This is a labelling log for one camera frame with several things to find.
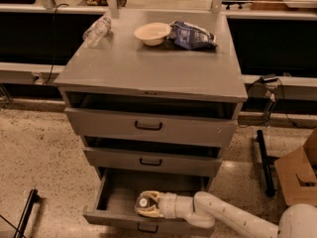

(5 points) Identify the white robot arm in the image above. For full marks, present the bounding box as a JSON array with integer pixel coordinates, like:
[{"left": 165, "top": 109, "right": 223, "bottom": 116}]
[{"left": 135, "top": 190, "right": 317, "bottom": 238}]

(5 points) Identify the grey drawer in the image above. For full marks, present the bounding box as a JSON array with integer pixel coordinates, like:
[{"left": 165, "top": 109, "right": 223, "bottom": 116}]
[
  {"left": 65, "top": 91, "right": 237, "bottom": 148},
  {"left": 83, "top": 169, "right": 214, "bottom": 237},
  {"left": 83, "top": 137, "right": 221, "bottom": 177}
]

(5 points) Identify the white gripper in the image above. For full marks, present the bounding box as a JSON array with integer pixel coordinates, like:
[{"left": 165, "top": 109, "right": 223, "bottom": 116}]
[{"left": 136, "top": 190, "right": 176, "bottom": 218}]

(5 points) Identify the clear plastic bottle white cap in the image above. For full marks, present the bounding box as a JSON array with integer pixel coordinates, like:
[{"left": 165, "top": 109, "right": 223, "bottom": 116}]
[{"left": 139, "top": 198, "right": 150, "bottom": 208}]

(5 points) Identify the blue chip bag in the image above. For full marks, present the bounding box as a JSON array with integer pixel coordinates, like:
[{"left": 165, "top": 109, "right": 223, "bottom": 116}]
[{"left": 167, "top": 21, "right": 217, "bottom": 51}]

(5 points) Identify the white paper bowl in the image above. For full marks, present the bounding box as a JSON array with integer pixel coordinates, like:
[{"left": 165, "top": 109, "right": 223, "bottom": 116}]
[{"left": 134, "top": 23, "right": 171, "bottom": 46}]

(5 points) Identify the grey middle drawer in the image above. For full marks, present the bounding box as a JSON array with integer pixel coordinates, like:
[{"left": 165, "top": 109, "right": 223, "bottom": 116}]
[{"left": 83, "top": 137, "right": 221, "bottom": 177}]

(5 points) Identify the grey bottom drawer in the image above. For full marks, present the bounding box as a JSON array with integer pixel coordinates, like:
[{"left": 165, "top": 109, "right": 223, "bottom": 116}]
[{"left": 83, "top": 169, "right": 214, "bottom": 237}]

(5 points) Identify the black metal bar right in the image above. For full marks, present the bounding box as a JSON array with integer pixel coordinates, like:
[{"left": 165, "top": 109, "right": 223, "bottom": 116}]
[{"left": 257, "top": 130, "right": 275, "bottom": 197}]

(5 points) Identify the black cable left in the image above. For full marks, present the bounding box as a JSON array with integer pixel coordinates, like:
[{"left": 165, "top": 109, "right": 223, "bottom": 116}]
[{"left": 42, "top": 3, "right": 70, "bottom": 85}]

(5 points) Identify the black metal bar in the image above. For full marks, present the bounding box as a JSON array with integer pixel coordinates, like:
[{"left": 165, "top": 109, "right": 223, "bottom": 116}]
[
  {"left": 257, "top": 130, "right": 275, "bottom": 197},
  {"left": 13, "top": 189, "right": 40, "bottom": 238}
]

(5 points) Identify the black metal bar left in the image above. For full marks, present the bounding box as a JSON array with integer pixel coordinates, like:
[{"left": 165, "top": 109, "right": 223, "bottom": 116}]
[{"left": 13, "top": 189, "right": 40, "bottom": 238}]

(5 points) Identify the brown cardboard box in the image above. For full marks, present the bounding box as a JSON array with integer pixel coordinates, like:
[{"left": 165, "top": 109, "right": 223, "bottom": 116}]
[{"left": 274, "top": 129, "right": 317, "bottom": 206}]

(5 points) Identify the grey top drawer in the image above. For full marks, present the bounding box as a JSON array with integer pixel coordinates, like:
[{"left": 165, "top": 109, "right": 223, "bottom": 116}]
[{"left": 65, "top": 91, "right": 237, "bottom": 148}]

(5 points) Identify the grey drawer cabinet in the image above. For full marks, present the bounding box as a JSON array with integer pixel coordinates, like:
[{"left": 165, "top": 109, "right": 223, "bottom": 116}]
[{"left": 53, "top": 7, "right": 249, "bottom": 183}]

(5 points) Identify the black power adapter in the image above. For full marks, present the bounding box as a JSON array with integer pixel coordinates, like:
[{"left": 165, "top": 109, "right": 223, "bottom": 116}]
[{"left": 260, "top": 74, "right": 278, "bottom": 83}]

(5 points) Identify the crumpled clear plastic bottle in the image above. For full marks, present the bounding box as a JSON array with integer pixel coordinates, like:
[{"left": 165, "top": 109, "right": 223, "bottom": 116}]
[{"left": 82, "top": 16, "right": 111, "bottom": 48}]

